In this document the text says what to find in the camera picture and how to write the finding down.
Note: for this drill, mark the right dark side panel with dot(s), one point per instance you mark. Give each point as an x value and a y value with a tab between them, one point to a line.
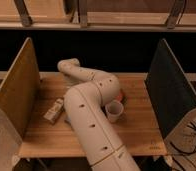
171	94

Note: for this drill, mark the white ceramic cup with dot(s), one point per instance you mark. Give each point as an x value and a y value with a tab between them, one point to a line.
114	110

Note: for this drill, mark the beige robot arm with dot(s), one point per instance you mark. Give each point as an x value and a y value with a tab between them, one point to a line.
83	104

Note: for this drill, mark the wooden shelf with brackets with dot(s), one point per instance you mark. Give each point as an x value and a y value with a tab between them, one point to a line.
99	15

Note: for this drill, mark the left wooden side panel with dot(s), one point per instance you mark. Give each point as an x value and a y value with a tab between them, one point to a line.
18	91

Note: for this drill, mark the white plastic bottle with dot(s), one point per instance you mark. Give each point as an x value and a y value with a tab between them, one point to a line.
54	111

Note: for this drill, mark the dark red pepper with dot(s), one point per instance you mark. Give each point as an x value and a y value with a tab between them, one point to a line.
121	96

